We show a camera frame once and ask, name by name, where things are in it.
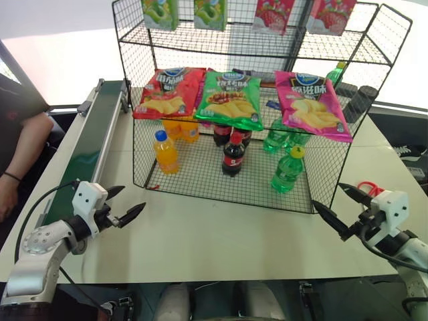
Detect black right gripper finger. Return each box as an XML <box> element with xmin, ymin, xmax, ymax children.
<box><xmin>338</xmin><ymin>182</ymin><xmax>372</xmax><ymax>209</ymax></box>
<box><xmin>311</xmin><ymin>199</ymin><xmax>351</xmax><ymax>241</ymax></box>

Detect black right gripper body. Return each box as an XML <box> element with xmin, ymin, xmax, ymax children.
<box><xmin>346</xmin><ymin>205</ymin><xmax>386</xmax><ymax>241</ymax></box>

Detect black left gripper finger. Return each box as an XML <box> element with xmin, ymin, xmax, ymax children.
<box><xmin>118</xmin><ymin>201</ymin><xmax>147</xmax><ymax>229</ymax></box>
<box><xmin>106</xmin><ymin>185</ymin><xmax>126</xmax><ymax>202</ymax></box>

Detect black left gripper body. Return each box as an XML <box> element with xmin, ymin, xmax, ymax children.
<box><xmin>93</xmin><ymin>203</ymin><xmax>122</xmax><ymax>235</ymax></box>

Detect green conveyor belt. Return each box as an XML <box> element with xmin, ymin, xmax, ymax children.
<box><xmin>35</xmin><ymin>78</ymin><xmax>132</xmax><ymax>235</ymax></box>

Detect person's hand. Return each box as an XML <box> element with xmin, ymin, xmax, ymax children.
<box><xmin>0</xmin><ymin>173</ymin><xmax>21</xmax><ymax>222</ymax></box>

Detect orange soda bottle blue cap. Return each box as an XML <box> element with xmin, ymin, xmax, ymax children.
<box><xmin>152</xmin><ymin>130</ymin><xmax>181</xmax><ymax>176</ymax></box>

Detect green soda bottle yellow cap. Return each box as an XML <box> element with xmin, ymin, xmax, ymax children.
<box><xmin>326</xmin><ymin>62</ymin><xmax>346</xmax><ymax>90</ymax></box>
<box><xmin>270</xmin><ymin>146</ymin><xmax>306</xmax><ymax>194</ymax></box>

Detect black and white sneaker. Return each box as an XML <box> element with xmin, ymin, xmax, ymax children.
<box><xmin>390</xmin><ymin>142</ymin><xmax>428</xmax><ymax>162</ymax></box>

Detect tall black cylinder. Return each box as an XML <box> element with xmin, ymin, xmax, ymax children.
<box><xmin>342</xmin><ymin>86</ymin><xmax>377</xmax><ymax>124</ymax></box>

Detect grey rounded shape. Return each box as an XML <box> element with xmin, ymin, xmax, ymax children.
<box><xmin>233</xmin><ymin>280</ymin><xmax>287</xmax><ymax>321</ymax></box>
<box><xmin>155</xmin><ymin>283</ymin><xmax>192</xmax><ymax>321</ymax></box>

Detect magenta potato chip bag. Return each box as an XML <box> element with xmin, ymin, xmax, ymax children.
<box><xmin>274</xmin><ymin>70</ymin><xmax>354</xmax><ymax>144</ymax></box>

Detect flat black cylinder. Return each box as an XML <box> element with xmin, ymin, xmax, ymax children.
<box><xmin>335</xmin><ymin>83</ymin><xmax>358</xmax><ymax>98</ymax></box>

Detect red potato chip bag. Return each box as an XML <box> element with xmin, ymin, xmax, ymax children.
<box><xmin>132</xmin><ymin>66</ymin><xmax>207</xmax><ymax>120</ymax></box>

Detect cola bottle red cap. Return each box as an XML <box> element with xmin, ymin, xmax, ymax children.
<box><xmin>221</xmin><ymin>132</ymin><xmax>247</xmax><ymax>177</ymax></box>

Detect person's dark shirt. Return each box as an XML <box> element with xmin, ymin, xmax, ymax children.
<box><xmin>0</xmin><ymin>39</ymin><xmax>51</xmax><ymax>133</ymax></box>

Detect green potato chip bag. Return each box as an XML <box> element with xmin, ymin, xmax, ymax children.
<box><xmin>194</xmin><ymin>68</ymin><xmax>265</xmax><ymax>132</ymax></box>

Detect dark purple snack bag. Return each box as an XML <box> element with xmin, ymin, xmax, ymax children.
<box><xmin>232</xmin><ymin>68</ymin><xmax>278</xmax><ymax>83</ymax></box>

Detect pink strawberry drink carton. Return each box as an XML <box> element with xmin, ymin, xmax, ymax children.
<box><xmin>306</xmin><ymin>0</ymin><xmax>358</xmax><ymax>37</ymax></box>
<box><xmin>252</xmin><ymin>0</ymin><xmax>296</xmax><ymax>36</ymax></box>

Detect green melon drink carton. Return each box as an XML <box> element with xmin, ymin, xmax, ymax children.
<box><xmin>193</xmin><ymin>0</ymin><xmax>229</xmax><ymax>32</ymax></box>
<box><xmin>140</xmin><ymin>0</ymin><xmax>180</xmax><ymax>31</ymax></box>

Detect red handled scissors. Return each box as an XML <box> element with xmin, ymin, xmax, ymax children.
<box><xmin>357</xmin><ymin>181</ymin><xmax>386</xmax><ymax>198</ymax></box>

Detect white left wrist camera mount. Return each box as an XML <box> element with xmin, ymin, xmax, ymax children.
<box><xmin>72</xmin><ymin>181</ymin><xmax>109</xmax><ymax>235</ymax></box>

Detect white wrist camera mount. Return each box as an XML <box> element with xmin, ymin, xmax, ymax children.
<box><xmin>72</xmin><ymin>181</ymin><xmax>109</xmax><ymax>235</ymax></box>
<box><xmin>366</xmin><ymin>190</ymin><xmax>410</xmax><ymax>247</ymax></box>

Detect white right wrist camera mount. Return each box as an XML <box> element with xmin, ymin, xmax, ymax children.
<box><xmin>366</xmin><ymin>190</ymin><xmax>410</xmax><ymax>247</ymax></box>

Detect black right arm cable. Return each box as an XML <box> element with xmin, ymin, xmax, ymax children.
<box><xmin>360</xmin><ymin>232</ymin><xmax>428</xmax><ymax>270</ymax></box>

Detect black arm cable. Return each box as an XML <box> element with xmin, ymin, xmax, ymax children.
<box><xmin>360</xmin><ymin>232</ymin><xmax>428</xmax><ymax>270</ymax></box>
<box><xmin>13</xmin><ymin>180</ymin><xmax>81</xmax><ymax>265</ymax></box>

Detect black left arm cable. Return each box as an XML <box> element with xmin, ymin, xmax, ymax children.
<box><xmin>13</xmin><ymin>180</ymin><xmax>81</xmax><ymax>265</ymax></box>

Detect black wire mesh shelf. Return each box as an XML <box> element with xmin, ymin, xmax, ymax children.
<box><xmin>112</xmin><ymin>0</ymin><xmax>413</xmax><ymax>215</ymax></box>

